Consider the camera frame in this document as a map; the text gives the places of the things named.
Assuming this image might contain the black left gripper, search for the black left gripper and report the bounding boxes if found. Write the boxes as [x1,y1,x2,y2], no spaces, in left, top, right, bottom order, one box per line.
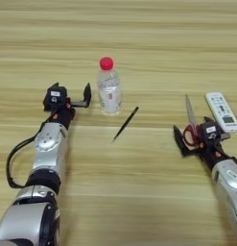
[47,82,92,130]

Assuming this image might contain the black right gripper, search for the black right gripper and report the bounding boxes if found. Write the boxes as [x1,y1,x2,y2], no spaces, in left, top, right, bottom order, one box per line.
[173,115,235,171]

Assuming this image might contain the red handled scissors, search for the red handled scissors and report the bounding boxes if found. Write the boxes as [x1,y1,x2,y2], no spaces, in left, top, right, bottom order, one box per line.
[182,93,202,148]

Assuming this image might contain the white remote control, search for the white remote control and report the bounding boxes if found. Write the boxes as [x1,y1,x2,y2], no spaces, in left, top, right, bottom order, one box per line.
[204,91,237,134]

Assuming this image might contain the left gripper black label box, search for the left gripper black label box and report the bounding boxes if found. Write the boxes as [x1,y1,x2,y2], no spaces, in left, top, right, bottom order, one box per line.
[42,86,68,112]

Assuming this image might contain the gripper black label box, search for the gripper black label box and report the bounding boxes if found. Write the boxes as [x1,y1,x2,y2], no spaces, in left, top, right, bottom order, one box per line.
[42,86,68,112]
[200,120,226,142]

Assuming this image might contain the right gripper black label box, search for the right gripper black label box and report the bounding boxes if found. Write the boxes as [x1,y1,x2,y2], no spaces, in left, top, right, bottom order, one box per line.
[200,120,226,142]

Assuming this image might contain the clear bottle with red cap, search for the clear bottle with red cap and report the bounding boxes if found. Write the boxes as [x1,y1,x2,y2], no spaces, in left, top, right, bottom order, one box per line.
[96,56,123,116]

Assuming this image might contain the black pen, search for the black pen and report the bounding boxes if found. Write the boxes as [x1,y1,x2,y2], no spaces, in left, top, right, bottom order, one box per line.
[111,106,140,143]

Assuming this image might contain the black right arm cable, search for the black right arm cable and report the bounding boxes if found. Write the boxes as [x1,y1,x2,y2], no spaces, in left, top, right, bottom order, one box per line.
[227,154,237,168]

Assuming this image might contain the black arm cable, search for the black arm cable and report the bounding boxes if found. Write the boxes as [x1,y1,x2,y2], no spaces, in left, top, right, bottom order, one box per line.
[227,154,237,168]
[6,114,58,190]

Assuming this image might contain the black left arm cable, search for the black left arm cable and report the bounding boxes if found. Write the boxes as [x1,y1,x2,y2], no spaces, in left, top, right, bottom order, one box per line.
[6,114,58,190]

